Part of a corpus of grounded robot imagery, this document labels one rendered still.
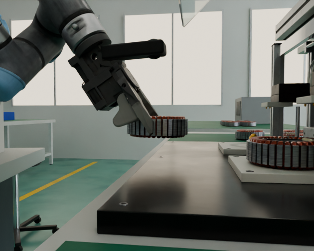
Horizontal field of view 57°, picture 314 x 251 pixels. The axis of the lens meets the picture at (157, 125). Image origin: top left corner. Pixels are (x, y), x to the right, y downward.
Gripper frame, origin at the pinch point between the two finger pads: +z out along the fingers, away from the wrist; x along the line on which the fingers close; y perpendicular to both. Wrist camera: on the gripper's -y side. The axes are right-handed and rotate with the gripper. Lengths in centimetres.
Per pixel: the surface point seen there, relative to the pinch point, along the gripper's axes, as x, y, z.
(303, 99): 8.6, -20.9, 8.2
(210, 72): -463, -70, -43
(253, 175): 16.0, -8.6, 11.7
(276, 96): -14.0, -23.9, 8.0
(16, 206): -128, 127, -12
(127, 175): 4.0, 8.7, 3.9
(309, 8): -11.6, -38.5, -3.8
